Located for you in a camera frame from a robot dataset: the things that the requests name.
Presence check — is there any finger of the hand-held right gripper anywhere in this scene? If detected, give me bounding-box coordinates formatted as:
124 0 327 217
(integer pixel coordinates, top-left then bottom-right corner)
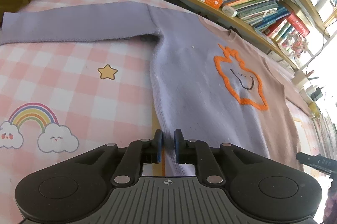
296 151 337 176

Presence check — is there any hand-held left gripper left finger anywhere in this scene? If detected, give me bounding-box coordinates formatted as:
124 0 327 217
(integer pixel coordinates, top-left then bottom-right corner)
75 130 163 187

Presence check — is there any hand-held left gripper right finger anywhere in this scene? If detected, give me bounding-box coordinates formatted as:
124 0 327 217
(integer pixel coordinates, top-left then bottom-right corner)
174 129 267 185

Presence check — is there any purple sweater with orange outline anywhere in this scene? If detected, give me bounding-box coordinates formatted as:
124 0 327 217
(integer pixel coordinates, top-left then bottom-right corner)
0 1 313 177

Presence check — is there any person's right forearm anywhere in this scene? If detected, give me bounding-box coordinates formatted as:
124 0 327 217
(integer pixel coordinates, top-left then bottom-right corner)
323 179 337 224

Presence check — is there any black power adapter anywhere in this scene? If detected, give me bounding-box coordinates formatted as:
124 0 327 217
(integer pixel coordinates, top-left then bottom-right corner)
310 85 325 103

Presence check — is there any white pen cup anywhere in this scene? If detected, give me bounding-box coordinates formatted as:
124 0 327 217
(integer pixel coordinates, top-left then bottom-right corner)
293 69 315 89

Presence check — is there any pink checked rainbow blanket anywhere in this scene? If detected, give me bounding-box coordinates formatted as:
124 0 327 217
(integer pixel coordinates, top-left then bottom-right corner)
0 0 328 216

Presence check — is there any black cable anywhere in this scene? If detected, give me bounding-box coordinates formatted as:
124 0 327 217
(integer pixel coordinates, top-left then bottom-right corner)
303 21 328 74

